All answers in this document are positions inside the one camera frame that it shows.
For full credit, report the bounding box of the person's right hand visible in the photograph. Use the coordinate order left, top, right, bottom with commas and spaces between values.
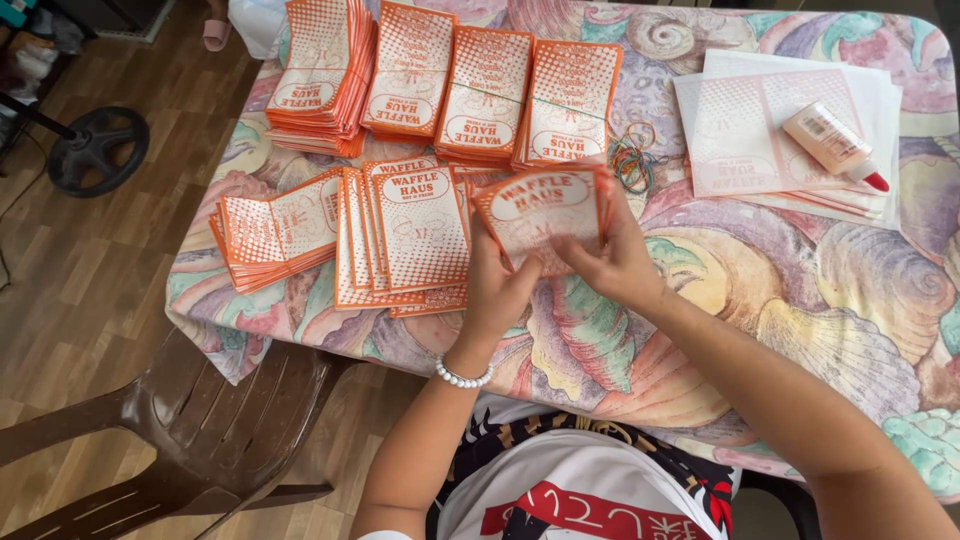
551, 159, 670, 316

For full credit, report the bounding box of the person's left hand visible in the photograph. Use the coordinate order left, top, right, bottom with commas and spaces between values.
448, 217, 546, 370

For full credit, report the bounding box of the handful of orange paper bags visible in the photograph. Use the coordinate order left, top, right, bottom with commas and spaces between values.
471, 162, 613, 279

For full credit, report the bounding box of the loose pile of orange bags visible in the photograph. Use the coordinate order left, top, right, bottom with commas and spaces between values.
333, 153, 482, 320

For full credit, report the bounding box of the heap of coloured rubber bands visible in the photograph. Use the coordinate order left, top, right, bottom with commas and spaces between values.
606, 121, 670, 196

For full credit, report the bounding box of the shell-pattern tablecloth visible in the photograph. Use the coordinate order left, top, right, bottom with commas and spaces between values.
164, 0, 960, 505

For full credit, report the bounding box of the banded bundle of orange bags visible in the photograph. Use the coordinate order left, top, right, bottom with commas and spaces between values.
434, 24, 536, 168
264, 0, 379, 159
511, 39, 625, 173
360, 0, 459, 146

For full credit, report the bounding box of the stack of unfolded printed sheets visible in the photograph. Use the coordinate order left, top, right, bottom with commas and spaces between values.
672, 48, 904, 231

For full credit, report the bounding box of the person's white printed shirt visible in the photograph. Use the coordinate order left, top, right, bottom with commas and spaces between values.
426, 393, 744, 540

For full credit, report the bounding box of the fanned pile of orange bags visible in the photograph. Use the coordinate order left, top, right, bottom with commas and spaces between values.
207, 166, 345, 295

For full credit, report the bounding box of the glue bottle with red cap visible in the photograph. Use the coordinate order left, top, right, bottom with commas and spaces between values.
781, 101, 891, 194

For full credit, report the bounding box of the brown plastic chair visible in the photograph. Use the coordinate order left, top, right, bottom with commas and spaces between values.
0, 326, 357, 540

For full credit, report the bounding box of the white plastic bag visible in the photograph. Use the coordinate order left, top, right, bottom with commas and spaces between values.
227, 0, 291, 62

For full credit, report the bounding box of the black round fan base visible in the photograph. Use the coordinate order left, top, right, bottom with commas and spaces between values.
0, 90, 151, 200

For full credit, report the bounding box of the heap of floor clutter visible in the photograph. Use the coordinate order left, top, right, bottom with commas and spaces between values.
0, 0, 85, 102

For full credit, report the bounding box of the white pearl bracelet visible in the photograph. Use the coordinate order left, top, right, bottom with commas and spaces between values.
435, 354, 495, 390

